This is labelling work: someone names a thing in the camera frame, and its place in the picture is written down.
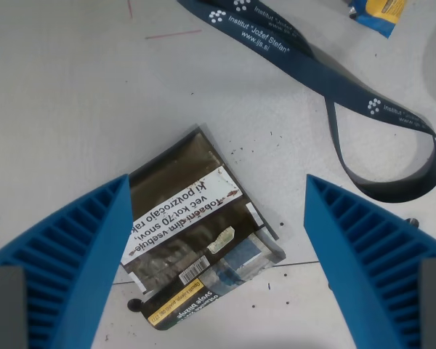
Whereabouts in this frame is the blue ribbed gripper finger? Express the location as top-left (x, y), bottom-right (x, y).
top-left (303, 174), bottom-right (436, 349)
top-left (0, 173), bottom-right (134, 349)

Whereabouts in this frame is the blue and yellow bag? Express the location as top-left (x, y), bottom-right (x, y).
top-left (347, 0), bottom-right (408, 39)

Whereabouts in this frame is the brown tobacco pouch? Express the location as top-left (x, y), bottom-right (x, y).
top-left (120, 125), bottom-right (287, 331)

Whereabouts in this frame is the navy printed lanyard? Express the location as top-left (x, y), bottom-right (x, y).
top-left (177, 0), bottom-right (436, 204)

